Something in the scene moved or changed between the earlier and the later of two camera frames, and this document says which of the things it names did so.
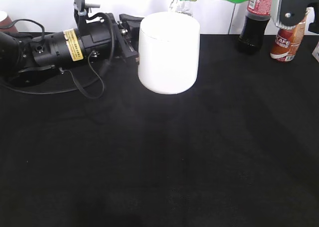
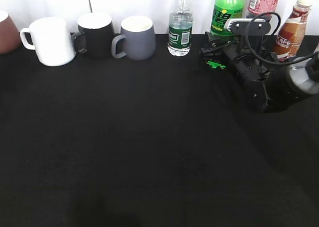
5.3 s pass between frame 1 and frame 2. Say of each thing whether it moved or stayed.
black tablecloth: stayed
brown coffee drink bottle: stayed
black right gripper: moved
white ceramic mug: moved
